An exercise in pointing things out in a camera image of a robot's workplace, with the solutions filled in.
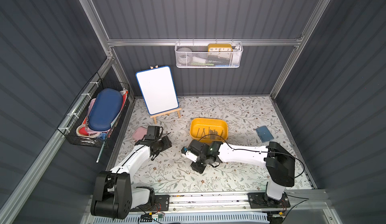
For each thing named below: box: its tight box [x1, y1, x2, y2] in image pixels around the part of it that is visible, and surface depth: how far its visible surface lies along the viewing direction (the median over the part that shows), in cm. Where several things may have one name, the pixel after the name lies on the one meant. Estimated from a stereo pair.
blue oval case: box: [88, 87, 124, 132], surface depth 68 cm
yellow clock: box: [207, 43, 233, 53], surface depth 90 cm
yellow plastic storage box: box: [189, 117, 229, 144], surface depth 103 cm
